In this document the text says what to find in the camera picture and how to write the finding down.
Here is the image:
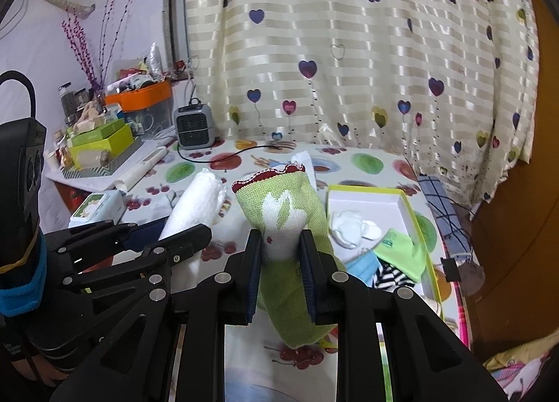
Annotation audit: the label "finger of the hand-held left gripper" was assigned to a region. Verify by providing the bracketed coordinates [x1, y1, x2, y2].
[46, 215, 169, 264]
[60, 224, 214, 295]

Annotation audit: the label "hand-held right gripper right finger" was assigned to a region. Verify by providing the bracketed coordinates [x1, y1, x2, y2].
[299, 229, 509, 402]

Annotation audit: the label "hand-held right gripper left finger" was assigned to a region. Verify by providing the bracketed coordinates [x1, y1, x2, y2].
[50, 229, 265, 402]

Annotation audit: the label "white towel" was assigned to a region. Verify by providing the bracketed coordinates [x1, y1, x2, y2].
[156, 168, 226, 293]

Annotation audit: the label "light blue face mask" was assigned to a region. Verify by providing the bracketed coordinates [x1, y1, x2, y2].
[347, 249, 380, 287]

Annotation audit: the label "black white striped sock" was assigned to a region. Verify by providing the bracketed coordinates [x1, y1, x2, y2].
[371, 262, 420, 291]

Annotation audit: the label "green edged white box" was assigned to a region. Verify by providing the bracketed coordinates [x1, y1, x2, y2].
[325, 184, 442, 311]

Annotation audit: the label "lime green cloth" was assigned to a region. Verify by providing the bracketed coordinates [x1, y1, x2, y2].
[373, 227, 429, 285]

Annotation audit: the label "wet wipes pack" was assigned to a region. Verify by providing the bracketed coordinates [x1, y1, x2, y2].
[69, 190, 127, 228]

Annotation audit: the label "rolled white mat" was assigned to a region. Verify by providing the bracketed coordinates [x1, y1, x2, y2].
[114, 146, 169, 191]

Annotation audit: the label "chevron patterned tray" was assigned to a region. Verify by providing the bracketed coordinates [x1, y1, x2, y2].
[61, 140, 145, 180]

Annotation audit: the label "lime green cardboard box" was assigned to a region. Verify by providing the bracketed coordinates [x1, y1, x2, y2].
[70, 119, 134, 169]

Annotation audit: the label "glass jar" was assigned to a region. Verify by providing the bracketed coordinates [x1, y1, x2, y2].
[59, 83, 75, 121]

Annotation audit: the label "grey space heater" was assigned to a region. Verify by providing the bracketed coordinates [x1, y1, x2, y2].
[174, 98, 217, 150]

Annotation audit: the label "orange topped storage bin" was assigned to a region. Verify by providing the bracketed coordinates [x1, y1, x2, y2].
[105, 80, 174, 138]

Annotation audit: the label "blue plaid folded cloth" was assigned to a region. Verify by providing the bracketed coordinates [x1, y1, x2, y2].
[417, 173, 474, 258]

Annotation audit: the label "purple flower branches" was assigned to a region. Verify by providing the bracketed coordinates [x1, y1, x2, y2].
[61, 0, 137, 90]

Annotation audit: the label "silver foil bag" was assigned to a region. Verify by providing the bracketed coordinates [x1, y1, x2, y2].
[146, 42, 164, 80]

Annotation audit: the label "brown wooden wardrobe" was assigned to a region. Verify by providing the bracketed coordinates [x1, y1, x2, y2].
[469, 0, 559, 363]

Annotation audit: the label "heart print striped curtain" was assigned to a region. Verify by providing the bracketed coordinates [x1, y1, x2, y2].
[183, 0, 540, 206]

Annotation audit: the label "floral printed bedding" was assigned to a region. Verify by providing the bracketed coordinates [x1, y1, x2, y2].
[482, 328, 559, 402]

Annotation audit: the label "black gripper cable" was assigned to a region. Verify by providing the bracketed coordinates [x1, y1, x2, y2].
[0, 71, 36, 121]

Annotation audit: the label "black heater cable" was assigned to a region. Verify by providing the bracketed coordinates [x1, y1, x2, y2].
[177, 142, 298, 162]

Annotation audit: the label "window frame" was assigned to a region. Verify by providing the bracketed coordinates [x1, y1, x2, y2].
[164, 0, 195, 75]

